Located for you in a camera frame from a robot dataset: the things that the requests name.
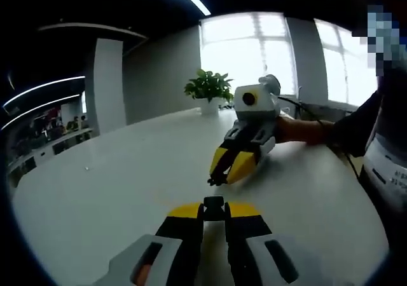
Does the potted green plant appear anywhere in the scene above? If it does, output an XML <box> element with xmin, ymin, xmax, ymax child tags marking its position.
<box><xmin>184</xmin><ymin>69</ymin><xmax>235</xmax><ymax>116</ymax></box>

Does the person's right hand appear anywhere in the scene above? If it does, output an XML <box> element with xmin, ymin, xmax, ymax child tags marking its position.
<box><xmin>273</xmin><ymin>114</ymin><xmax>308</xmax><ymax>146</ymax></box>

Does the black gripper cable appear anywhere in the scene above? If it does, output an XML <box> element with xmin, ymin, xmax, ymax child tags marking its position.
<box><xmin>277</xmin><ymin>95</ymin><xmax>362</xmax><ymax>180</ymax></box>

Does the row of white office desks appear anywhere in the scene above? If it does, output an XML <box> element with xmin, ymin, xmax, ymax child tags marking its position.
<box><xmin>5</xmin><ymin>126</ymin><xmax>93</xmax><ymax>180</ymax></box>

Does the white square column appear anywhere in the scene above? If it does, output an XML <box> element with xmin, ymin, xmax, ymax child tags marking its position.
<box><xmin>93</xmin><ymin>37</ymin><xmax>128</xmax><ymax>137</ymax></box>

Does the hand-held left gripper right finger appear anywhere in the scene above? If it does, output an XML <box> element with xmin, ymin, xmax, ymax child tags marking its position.
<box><xmin>223</xmin><ymin>201</ymin><xmax>300</xmax><ymax>286</ymax></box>

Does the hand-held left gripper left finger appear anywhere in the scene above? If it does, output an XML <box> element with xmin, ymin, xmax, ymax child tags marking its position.
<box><xmin>92</xmin><ymin>202</ymin><xmax>205</xmax><ymax>286</ymax></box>

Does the black plastic buckle prong part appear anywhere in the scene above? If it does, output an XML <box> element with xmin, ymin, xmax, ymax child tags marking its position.
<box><xmin>207</xmin><ymin>170</ymin><xmax>230</xmax><ymax>187</ymax></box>

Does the ceiling light strip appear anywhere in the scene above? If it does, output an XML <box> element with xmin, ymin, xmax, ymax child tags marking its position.
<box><xmin>2</xmin><ymin>75</ymin><xmax>86</xmax><ymax>107</ymax></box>
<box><xmin>0</xmin><ymin>93</ymin><xmax>83</xmax><ymax>132</ymax></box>

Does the large bright window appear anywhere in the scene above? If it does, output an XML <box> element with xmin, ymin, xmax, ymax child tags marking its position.
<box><xmin>199</xmin><ymin>11</ymin><xmax>380</xmax><ymax>106</ymax></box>

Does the black plastic buckle socket part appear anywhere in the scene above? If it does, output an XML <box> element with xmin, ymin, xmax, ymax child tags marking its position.
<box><xmin>203</xmin><ymin>196</ymin><xmax>226</xmax><ymax>222</ymax></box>

